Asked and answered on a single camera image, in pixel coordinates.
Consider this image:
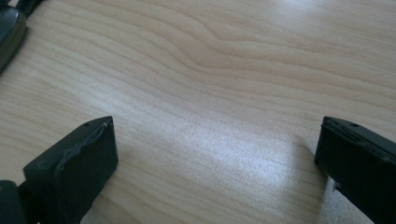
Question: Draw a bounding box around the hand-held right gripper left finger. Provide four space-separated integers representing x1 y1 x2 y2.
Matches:
18 116 120 224

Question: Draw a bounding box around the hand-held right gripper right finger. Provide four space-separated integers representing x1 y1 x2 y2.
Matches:
314 116 396 224

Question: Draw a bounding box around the dark rounded object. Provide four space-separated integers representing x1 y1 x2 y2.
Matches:
0 0 45 75

